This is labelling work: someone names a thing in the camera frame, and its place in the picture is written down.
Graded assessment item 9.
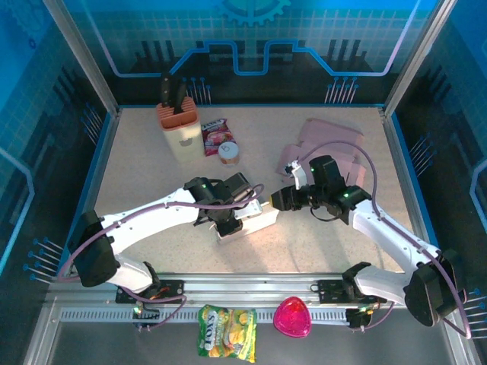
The pink paper box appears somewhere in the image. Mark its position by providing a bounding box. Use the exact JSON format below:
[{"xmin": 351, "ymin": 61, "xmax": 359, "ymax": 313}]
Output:
[{"xmin": 275, "ymin": 118, "xmax": 367, "ymax": 191}]

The pink translucent plastic box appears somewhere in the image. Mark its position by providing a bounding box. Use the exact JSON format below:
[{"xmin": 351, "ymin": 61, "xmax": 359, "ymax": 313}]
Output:
[{"xmin": 272, "ymin": 296, "xmax": 312, "ymax": 338}]

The aluminium base beam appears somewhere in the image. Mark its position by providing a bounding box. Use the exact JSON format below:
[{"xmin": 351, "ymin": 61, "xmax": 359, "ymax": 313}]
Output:
[{"xmin": 47, "ymin": 271, "xmax": 456, "ymax": 305}]

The red candy bag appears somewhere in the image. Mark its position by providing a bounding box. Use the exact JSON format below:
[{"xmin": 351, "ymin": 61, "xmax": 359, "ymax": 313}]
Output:
[{"xmin": 201, "ymin": 118, "xmax": 237, "ymax": 157}]

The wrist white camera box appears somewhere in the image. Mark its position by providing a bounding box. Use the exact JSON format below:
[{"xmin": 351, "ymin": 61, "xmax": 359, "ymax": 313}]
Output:
[
  {"xmin": 284, "ymin": 161, "xmax": 307, "ymax": 190},
  {"xmin": 232, "ymin": 199, "xmax": 264, "ymax": 221}
]

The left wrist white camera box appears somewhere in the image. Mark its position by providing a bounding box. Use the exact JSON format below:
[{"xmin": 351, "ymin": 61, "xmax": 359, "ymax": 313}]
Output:
[{"xmin": 232, "ymin": 199, "xmax": 264, "ymax": 221}]

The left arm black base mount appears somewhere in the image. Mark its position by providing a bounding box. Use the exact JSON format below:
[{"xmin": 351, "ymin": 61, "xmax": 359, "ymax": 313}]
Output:
[{"xmin": 115, "ymin": 279, "xmax": 186, "ymax": 305}]

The short black-handled knife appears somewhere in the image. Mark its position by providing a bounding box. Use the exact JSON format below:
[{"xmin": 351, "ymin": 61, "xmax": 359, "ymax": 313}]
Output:
[{"xmin": 173, "ymin": 83, "xmax": 188, "ymax": 115}]

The long black-handled knife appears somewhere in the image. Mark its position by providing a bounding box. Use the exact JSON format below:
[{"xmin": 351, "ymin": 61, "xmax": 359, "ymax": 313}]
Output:
[{"xmin": 159, "ymin": 72, "xmax": 171, "ymax": 110}]

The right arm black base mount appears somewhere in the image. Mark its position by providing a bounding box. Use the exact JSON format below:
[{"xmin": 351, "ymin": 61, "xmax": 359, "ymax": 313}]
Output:
[{"xmin": 317, "ymin": 279, "xmax": 387, "ymax": 305}]

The aluminium slotted rail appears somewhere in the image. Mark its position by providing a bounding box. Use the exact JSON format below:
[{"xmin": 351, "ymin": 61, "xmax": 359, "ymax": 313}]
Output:
[{"xmin": 59, "ymin": 308, "xmax": 366, "ymax": 325}]

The white paper box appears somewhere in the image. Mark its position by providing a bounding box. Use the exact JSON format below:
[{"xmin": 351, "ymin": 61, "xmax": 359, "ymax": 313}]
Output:
[{"xmin": 216, "ymin": 207, "xmax": 279, "ymax": 244}]

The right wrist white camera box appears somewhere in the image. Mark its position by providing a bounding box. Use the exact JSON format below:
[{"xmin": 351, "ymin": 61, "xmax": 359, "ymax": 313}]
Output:
[{"xmin": 284, "ymin": 161, "xmax": 307, "ymax": 190}]

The aluminium frame post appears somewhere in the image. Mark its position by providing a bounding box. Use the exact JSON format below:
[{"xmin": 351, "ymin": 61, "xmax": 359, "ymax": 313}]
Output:
[
  {"xmin": 382, "ymin": 0, "xmax": 457, "ymax": 117},
  {"xmin": 41, "ymin": 0, "xmax": 121, "ymax": 117}
]

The small tin can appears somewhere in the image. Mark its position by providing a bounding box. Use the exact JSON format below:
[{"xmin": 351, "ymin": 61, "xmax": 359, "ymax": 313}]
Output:
[{"xmin": 217, "ymin": 142, "xmax": 240, "ymax": 167}]

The beige knife block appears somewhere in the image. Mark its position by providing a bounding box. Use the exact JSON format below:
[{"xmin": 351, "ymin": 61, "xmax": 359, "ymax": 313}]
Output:
[{"xmin": 155, "ymin": 96, "xmax": 202, "ymax": 164}]

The green yellow candy bag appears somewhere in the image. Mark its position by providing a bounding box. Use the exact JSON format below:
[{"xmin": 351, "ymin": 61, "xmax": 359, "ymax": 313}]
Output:
[{"xmin": 196, "ymin": 303, "xmax": 258, "ymax": 363}]

